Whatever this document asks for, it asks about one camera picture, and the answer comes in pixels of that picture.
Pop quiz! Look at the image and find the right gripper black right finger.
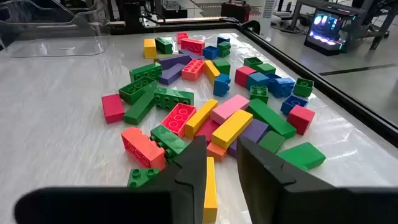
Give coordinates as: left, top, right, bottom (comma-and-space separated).
237, 135, 398, 224

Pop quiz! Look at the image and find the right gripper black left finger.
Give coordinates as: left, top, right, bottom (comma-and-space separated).
14, 135, 208, 224

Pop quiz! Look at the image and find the yellow long plain block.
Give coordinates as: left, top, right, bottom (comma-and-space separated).
203, 59, 221, 85
184, 98, 219, 140
202, 156, 219, 224

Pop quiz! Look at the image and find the orange small block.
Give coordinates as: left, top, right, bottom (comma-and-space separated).
206, 141, 228, 162

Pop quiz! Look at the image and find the green two-by-four brick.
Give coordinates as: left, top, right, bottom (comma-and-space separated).
126, 167, 160, 189
154, 37, 174, 55
149, 124, 190, 164
129, 62, 163, 83
118, 76, 158, 106
153, 86, 195, 112

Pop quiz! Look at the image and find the orange two-by-four brick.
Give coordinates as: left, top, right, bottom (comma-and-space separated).
121, 126, 167, 171

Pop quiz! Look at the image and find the purple wide long block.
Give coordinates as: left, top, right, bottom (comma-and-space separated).
228, 118, 270, 159

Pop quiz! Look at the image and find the yellow wide long block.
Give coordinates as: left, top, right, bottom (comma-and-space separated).
211, 108, 254, 150

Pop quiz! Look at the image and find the red small square block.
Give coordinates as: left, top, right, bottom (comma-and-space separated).
286, 105, 317, 136
234, 65, 257, 88

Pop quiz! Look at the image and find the pink long plain block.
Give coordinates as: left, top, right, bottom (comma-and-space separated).
210, 94, 251, 126

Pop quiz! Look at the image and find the green small square brick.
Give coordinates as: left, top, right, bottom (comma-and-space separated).
243, 56, 264, 70
217, 41, 231, 58
249, 85, 270, 105
255, 62, 277, 75
292, 77, 315, 98
213, 58, 231, 76

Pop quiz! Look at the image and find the purple long plain block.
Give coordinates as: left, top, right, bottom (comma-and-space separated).
178, 49, 205, 60
159, 63, 187, 86
158, 53, 193, 71

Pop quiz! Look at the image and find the olive long plain block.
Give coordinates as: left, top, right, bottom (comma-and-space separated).
153, 54, 178, 63

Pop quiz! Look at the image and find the white glossy table sheet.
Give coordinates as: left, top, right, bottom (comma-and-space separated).
0, 29, 398, 224

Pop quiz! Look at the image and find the yellow thick brick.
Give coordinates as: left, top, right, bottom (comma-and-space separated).
143, 38, 157, 59

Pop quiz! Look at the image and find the lit computer case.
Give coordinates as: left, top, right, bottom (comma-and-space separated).
303, 9, 358, 57

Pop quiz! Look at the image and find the black box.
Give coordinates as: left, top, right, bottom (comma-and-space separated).
161, 0, 188, 19

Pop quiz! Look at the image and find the dark red case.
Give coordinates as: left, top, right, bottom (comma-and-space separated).
220, 0, 252, 23

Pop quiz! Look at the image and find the white labelled container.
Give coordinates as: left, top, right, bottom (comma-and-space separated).
262, 0, 277, 19

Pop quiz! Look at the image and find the clear plastic bin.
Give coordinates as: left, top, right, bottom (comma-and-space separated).
0, 0, 112, 58

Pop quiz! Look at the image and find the grey metal desk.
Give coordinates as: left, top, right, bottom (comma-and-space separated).
290, 0, 398, 50

